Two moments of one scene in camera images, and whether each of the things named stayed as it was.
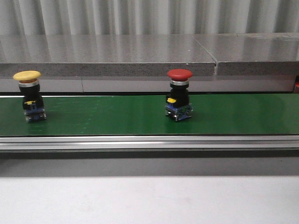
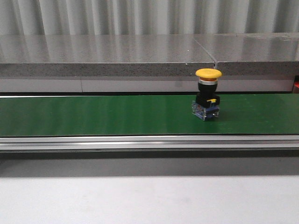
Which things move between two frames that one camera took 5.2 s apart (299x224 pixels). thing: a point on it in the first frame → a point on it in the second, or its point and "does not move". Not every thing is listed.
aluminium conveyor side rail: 73,143 does not move
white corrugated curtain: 128,17 does not move
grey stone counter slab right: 273,53 does not move
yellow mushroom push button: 32,102 → 206,106
